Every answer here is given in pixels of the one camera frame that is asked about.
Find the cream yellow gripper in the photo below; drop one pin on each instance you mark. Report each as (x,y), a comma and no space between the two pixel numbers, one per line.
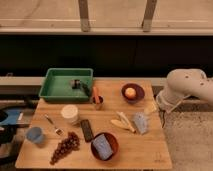
(150,108)

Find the brown bowl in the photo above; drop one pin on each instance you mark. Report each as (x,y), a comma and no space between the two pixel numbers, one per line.
(113,143)

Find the orange carrot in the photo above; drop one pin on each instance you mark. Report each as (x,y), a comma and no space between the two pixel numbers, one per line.
(96,95)

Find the black object in tray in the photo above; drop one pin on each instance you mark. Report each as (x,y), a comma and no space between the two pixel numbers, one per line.
(78,84)

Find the blue plastic cup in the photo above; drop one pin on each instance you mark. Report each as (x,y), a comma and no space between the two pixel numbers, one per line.
(35,135)

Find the blue black equipment at left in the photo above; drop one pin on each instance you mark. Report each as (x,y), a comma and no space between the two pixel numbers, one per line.
(13,116)

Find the green plastic tray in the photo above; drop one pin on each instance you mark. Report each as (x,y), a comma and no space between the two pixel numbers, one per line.
(56,86)

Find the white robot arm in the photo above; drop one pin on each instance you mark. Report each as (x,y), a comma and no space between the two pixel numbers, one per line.
(179,85)

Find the blue sponge cloth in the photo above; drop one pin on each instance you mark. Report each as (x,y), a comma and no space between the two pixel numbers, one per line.
(103,147)

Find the light blue crumpled cloth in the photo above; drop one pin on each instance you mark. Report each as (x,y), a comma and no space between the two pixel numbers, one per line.
(141,123)

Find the bunch of dark grapes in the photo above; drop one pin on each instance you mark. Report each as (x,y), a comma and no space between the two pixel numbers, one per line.
(66,146)

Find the black remote control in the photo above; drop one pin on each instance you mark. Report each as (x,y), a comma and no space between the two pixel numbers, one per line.
(87,131)

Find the metal window post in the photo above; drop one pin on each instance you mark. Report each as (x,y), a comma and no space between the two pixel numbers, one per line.
(148,15)
(84,15)

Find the right metal window post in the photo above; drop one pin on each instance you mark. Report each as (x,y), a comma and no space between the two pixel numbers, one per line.
(148,15)

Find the white round container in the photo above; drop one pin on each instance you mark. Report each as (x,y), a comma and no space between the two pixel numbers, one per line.
(70,113)

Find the orange fruit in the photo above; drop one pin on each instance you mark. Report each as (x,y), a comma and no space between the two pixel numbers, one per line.
(130,93)

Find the left metal window post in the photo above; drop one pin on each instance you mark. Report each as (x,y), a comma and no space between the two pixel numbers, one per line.
(84,15)

